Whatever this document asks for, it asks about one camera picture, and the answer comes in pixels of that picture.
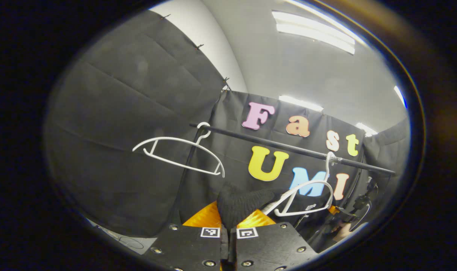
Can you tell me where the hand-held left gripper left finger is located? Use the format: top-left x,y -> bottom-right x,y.
142,201 -> 229,271

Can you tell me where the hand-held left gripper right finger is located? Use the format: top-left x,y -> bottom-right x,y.
228,209 -> 319,271

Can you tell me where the white plastic hanger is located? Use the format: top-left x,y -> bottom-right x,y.
132,122 -> 226,178
260,152 -> 334,218

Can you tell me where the black knit garment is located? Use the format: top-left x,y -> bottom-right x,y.
217,182 -> 338,241

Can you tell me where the black clothes rack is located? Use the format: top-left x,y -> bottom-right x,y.
176,123 -> 396,241

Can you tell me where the ceiling light panel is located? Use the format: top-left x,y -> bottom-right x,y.
356,122 -> 378,137
393,86 -> 407,108
272,11 -> 356,55
278,95 -> 324,112

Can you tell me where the black backdrop cloth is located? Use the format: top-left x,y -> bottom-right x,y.
44,11 -> 411,238

